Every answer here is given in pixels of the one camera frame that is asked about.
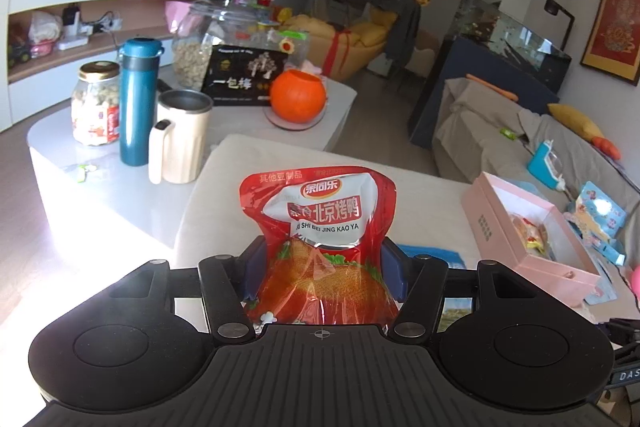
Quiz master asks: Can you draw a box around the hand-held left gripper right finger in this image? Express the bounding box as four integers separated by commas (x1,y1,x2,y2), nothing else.
380,239,538,340

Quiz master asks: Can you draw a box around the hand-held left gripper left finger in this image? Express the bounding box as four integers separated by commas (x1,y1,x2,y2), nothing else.
107,237,268,340

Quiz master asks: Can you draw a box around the red silver snack pouch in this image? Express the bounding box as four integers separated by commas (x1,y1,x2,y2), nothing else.
239,165,403,325

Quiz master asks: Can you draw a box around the pink gift box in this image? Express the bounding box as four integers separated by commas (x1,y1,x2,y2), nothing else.
460,172,603,308

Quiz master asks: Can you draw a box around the red yellow snack packet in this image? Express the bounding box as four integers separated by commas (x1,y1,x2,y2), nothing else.
509,213,551,258

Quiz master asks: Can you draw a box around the white coffee table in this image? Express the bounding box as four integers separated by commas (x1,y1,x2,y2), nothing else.
27,72,358,253

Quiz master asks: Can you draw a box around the colourful printed box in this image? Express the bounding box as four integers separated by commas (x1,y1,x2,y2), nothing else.
565,182,628,265

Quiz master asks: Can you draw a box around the sofa with beige cover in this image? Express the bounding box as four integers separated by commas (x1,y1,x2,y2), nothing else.
432,77,640,268

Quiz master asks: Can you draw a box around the orange pumpkin bucket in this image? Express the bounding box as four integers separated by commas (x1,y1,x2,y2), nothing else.
269,69,327,124

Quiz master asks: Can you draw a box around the teal small case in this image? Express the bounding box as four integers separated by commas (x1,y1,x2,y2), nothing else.
526,141,566,190

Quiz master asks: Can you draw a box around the black printed box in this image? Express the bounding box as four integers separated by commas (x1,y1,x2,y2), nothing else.
201,44,291,108

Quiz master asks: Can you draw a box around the small candy wrapper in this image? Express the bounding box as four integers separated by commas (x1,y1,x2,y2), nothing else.
67,162,108,182

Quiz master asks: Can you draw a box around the blue thermos bottle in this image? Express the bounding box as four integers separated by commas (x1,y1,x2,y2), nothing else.
117,38,165,168

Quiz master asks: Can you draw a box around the orange carrot toy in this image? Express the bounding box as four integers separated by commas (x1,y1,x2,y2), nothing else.
465,74,518,102

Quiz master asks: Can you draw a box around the large glass jar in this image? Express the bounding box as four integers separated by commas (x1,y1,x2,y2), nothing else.
171,0,261,90

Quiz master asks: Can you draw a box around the small jar with red label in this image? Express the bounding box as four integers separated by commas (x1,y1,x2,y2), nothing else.
71,61,122,146

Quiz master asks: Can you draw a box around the dark aquarium cabinet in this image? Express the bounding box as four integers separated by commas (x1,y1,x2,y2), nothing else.
407,0,573,148

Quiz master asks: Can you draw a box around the small orange plush toy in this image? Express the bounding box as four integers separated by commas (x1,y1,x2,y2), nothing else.
592,137,622,159

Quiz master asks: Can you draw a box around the yellow cushion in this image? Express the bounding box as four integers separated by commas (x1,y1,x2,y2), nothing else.
547,103,603,142

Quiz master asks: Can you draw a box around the yellow armchair with red ribbon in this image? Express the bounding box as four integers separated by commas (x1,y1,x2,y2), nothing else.
285,9,396,82

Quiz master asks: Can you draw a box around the grey hanging coat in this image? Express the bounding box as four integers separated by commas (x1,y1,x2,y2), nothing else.
382,0,423,60

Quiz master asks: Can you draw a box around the white power strip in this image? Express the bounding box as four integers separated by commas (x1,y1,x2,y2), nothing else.
80,12,123,36

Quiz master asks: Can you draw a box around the toy tractor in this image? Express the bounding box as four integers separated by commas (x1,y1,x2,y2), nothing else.
7,42,31,68

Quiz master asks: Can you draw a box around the white plastic bag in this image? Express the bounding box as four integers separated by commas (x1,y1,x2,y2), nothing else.
27,11,63,44

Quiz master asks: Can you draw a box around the red framed picture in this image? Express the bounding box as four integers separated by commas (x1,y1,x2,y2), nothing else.
580,0,640,86

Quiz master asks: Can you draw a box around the cream mug with handle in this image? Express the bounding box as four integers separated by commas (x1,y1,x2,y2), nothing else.
148,89,214,185

